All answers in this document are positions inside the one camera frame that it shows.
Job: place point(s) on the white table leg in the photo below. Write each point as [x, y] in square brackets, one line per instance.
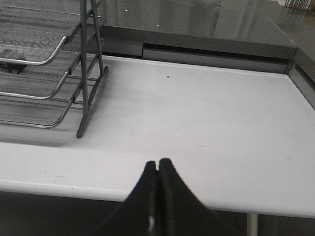
[252, 224]

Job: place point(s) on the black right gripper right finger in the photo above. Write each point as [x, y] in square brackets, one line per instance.
[181, 213]

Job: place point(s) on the silver wire rack frame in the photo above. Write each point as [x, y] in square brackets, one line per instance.
[90, 57]

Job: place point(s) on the silver mesh tray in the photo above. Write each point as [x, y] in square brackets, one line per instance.
[46, 113]
[41, 82]
[33, 36]

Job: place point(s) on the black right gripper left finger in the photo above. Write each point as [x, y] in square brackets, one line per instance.
[137, 215]

